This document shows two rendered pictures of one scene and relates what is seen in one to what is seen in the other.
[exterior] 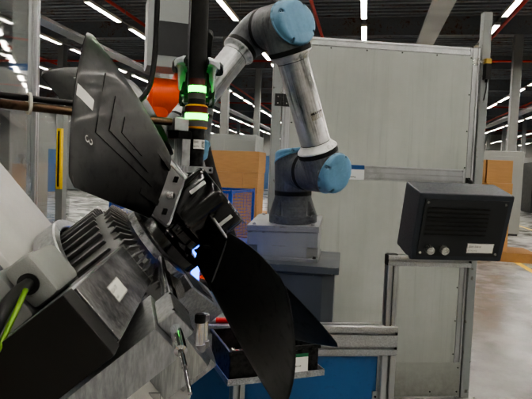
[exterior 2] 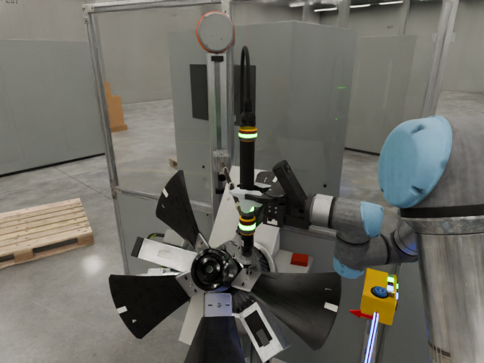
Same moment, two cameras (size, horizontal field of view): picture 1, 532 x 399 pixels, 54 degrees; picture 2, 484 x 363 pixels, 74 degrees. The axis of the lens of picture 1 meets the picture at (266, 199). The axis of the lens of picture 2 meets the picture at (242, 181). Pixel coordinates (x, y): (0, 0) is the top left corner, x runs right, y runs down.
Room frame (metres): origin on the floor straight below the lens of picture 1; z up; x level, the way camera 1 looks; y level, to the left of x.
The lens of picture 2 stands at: (1.37, -0.52, 1.78)
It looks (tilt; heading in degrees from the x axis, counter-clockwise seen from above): 21 degrees down; 121
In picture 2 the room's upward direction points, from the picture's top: straight up
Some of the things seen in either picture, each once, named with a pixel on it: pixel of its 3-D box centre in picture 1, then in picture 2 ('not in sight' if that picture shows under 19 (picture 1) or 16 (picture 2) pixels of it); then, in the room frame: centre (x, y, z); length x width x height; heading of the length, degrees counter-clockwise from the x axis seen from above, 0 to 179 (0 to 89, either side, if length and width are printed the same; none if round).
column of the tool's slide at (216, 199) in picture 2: not in sight; (220, 236); (0.51, 0.68, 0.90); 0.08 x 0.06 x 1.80; 41
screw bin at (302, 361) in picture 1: (263, 351); not in sight; (1.20, -0.01, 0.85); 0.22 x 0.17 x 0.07; 110
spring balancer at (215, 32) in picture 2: not in sight; (215, 32); (0.51, 0.68, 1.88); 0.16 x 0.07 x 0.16; 41
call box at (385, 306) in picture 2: not in sight; (378, 296); (1.31, 0.47, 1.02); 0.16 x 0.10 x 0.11; 96
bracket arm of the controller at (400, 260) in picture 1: (427, 260); not in sight; (1.41, -0.45, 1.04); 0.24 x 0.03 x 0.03; 96
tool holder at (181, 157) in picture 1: (191, 146); (246, 240); (0.98, 0.15, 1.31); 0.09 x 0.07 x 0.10; 131
